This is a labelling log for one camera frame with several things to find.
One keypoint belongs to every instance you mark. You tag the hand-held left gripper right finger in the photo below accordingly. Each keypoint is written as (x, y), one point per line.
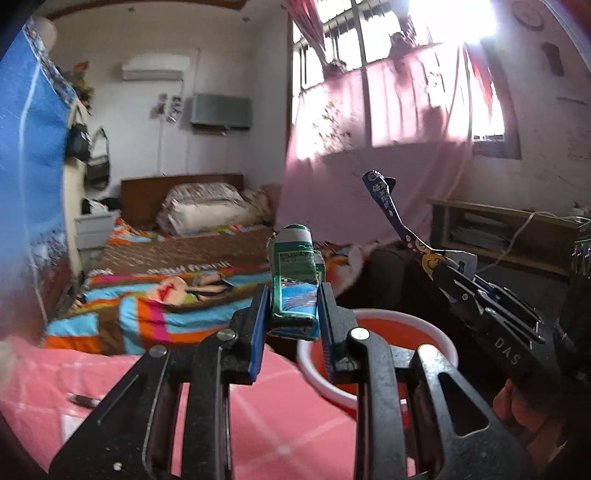
(325, 332)

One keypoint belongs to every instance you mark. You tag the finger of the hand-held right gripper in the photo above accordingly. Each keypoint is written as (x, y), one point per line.
(455, 288)
(505, 300)

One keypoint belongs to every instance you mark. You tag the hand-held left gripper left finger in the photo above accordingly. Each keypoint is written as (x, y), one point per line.
(258, 332)

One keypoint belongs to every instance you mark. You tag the red bin with white rim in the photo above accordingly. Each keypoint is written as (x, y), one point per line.
(392, 327)

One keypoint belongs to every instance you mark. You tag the dark blue wrapper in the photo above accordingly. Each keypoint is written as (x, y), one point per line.
(392, 212)

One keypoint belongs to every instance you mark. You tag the person's right hand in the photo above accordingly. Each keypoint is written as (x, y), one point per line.
(521, 410)

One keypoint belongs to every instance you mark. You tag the dark brown seat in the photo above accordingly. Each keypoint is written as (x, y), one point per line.
(388, 277)

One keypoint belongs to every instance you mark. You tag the wooden shelf desk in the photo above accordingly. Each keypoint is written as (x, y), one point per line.
(508, 230)

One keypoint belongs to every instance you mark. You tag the pink plaid cloth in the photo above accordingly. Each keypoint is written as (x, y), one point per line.
(277, 415)

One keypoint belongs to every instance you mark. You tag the bed with colourful blanket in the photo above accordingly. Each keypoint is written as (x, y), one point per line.
(161, 258)

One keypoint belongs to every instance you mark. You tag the cream pillow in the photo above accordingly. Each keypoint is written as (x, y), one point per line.
(207, 219)

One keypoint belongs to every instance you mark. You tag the floral pillow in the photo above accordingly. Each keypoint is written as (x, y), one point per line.
(203, 194)

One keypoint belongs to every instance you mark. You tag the pink curtain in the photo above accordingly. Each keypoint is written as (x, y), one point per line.
(369, 138)

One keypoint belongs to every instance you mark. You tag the wooden headboard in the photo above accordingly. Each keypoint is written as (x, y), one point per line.
(138, 198)

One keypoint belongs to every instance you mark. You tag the small dark wrapper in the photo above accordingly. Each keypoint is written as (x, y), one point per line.
(83, 400)

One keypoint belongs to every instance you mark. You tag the white nightstand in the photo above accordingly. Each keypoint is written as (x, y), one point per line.
(94, 230)

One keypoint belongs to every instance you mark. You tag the dark brown handbag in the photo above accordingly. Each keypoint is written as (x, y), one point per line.
(98, 170)

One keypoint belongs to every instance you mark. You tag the white tall cabinet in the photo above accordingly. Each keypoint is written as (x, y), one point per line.
(71, 194)

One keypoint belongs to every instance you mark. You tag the black handbag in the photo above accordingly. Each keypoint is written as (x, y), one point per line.
(77, 145)

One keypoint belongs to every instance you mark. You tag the blue dotted fabric wardrobe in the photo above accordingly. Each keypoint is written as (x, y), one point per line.
(32, 184)

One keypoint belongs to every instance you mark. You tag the barred window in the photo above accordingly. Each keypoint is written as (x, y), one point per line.
(346, 27)

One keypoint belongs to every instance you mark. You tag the white air conditioner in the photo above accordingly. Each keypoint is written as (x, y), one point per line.
(154, 68)

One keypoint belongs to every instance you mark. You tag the red curtain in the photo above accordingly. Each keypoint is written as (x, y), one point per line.
(307, 27)

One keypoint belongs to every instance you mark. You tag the wall television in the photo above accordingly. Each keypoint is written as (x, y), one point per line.
(221, 110)

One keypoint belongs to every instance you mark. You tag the round wall clock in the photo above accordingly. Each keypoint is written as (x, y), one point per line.
(528, 14)

